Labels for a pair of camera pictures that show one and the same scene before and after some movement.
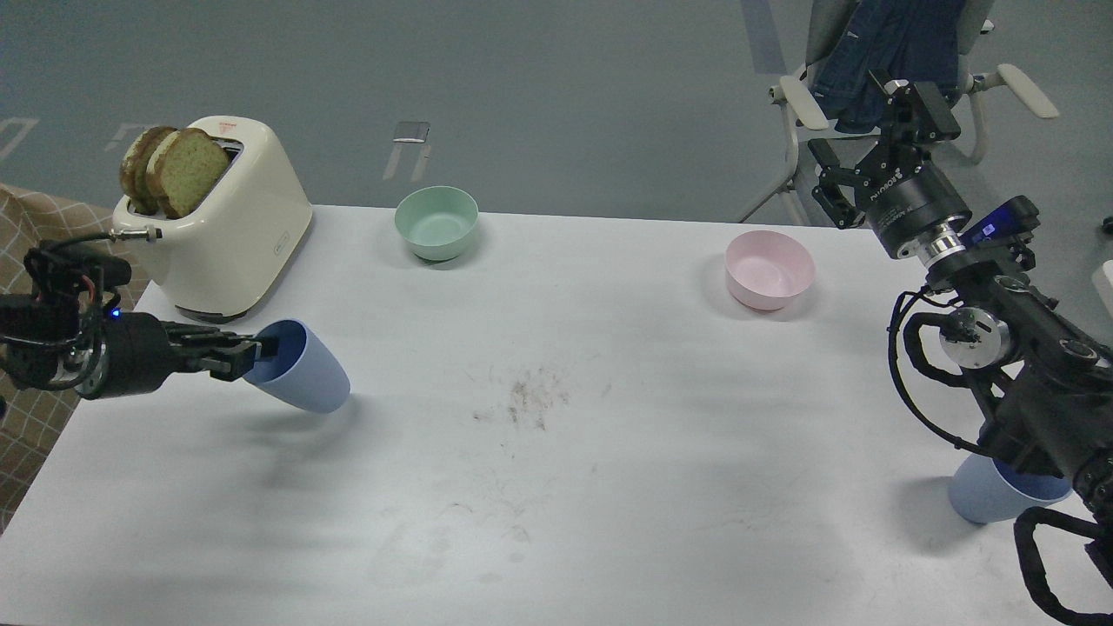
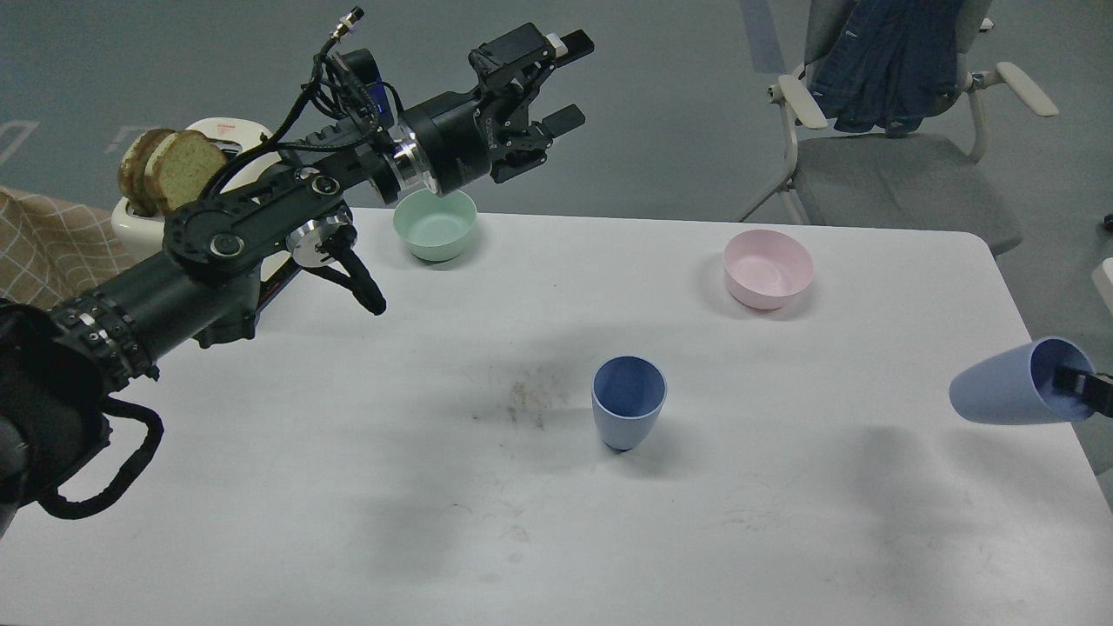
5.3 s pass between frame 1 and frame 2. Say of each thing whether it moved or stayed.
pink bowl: stayed
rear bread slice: stayed
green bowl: stayed
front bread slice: stayed
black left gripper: moved
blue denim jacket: stayed
